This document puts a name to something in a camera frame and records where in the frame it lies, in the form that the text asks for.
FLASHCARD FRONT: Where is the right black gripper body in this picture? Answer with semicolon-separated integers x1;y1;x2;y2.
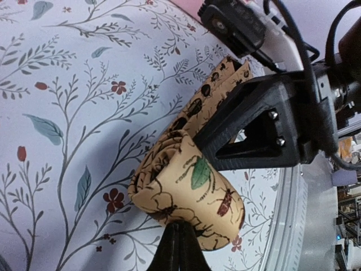
286;60;360;164

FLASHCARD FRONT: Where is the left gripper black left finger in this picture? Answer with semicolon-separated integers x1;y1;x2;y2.
148;222;180;271

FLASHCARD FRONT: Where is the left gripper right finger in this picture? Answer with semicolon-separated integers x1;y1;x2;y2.
178;221;210;271

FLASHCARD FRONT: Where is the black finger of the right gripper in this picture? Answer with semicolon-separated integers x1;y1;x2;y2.
193;75;301;171

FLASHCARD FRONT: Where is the yellow beetle-print tie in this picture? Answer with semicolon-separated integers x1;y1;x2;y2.
128;57;252;251

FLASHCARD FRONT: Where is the pink divided organizer tray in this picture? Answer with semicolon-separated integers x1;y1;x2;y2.
170;0;204;22

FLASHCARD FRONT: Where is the floral table mat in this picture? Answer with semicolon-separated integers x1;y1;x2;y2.
0;0;283;271

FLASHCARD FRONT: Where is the front aluminium rail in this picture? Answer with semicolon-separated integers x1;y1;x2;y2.
260;155;338;270

